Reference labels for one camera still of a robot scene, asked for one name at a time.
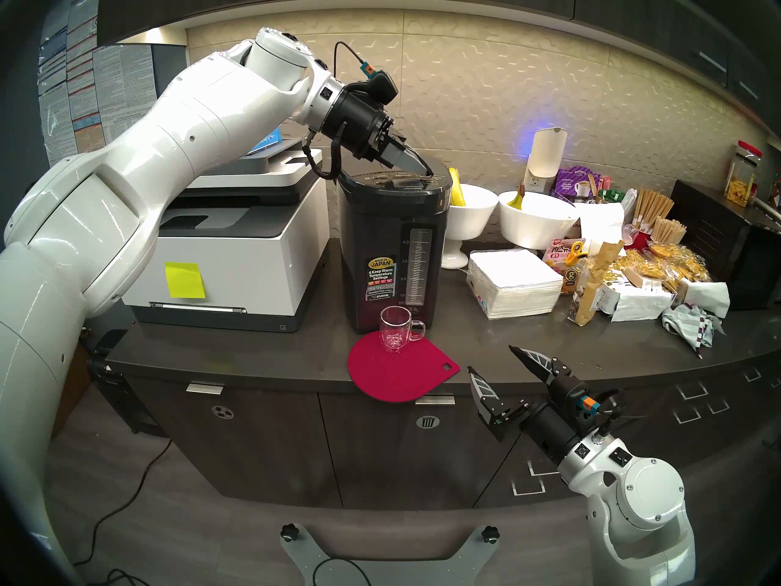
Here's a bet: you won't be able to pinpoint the white paper bag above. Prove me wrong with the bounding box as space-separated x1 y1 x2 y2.
577 201 626 256

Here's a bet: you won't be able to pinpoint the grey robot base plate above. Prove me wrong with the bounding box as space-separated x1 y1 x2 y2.
281 524 501 586

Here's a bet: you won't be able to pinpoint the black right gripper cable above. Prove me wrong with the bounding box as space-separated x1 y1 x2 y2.
589 388 629 439

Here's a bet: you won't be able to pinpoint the laminated labor law poster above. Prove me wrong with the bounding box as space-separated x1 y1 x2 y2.
37 0 158 167

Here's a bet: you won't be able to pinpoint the black floor cable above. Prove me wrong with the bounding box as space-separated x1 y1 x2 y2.
67 438 175 586

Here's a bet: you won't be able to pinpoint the dark lower counter cabinet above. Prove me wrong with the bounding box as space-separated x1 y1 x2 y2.
85 341 781 512

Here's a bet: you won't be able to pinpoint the thin left camera cable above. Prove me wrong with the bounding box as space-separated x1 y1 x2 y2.
333 40 374 79

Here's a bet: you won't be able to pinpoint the brown paper coffee bag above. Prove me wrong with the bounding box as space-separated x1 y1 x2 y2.
567 240 626 327

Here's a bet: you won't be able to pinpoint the black sleeved left gripper cable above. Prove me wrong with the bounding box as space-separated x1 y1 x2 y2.
304 124 348 181

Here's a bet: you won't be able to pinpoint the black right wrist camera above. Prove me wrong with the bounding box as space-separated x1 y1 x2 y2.
564 376 602 418

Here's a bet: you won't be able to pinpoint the clear bag yellow snacks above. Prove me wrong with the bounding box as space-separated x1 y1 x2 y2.
610 251 669 289
647 242 713 284

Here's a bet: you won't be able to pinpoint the white coffee bag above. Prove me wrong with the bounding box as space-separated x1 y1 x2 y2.
595 280 676 323
676 280 731 319

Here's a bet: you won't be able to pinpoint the thin black looped cable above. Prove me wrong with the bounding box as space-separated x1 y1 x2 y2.
313 557 373 586

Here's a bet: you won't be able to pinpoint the white pedestal bowl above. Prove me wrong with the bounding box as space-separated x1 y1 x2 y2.
441 184 500 270

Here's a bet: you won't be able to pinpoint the black electric water dispenser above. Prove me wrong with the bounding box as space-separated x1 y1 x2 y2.
333 157 453 335

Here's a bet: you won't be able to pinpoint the white round bowl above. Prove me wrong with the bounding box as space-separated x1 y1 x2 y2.
497 191 580 251

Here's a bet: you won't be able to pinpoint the wooden stir stick bundle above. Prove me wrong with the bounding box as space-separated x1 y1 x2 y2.
633 189 675 228
652 217 688 245

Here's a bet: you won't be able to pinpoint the large cardboard box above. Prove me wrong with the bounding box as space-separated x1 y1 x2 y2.
52 341 92 436

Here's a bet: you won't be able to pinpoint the red white snack packet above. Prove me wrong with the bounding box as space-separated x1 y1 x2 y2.
543 238 588 275

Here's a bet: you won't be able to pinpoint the white cup dispenser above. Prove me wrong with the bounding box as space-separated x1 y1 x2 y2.
525 127 568 195

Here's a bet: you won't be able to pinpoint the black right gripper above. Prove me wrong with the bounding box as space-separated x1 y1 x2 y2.
469 345 602 466

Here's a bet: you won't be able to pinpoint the white grey office printer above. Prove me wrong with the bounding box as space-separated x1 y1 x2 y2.
122 145 331 333

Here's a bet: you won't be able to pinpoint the yellow sticky note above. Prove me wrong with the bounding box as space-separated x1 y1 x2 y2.
165 261 206 300

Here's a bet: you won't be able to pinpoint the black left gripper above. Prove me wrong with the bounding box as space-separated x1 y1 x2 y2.
322 92 436 178

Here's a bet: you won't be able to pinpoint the clear glass cup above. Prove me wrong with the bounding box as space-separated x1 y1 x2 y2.
380 306 426 353

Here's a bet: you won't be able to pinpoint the checkered dish cloth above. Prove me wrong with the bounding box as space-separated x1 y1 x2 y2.
662 304 727 360

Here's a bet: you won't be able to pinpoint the white napkin stack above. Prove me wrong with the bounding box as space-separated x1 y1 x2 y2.
467 249 564 320

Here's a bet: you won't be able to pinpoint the glass jar red lid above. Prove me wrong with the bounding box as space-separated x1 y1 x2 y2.
724 140 763 208

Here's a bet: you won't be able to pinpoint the red teardrop silicone mat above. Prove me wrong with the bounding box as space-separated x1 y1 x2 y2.
348 331 461 403

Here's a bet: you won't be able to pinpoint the black microwave oven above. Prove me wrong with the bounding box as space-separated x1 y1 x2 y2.
668 179 781 311

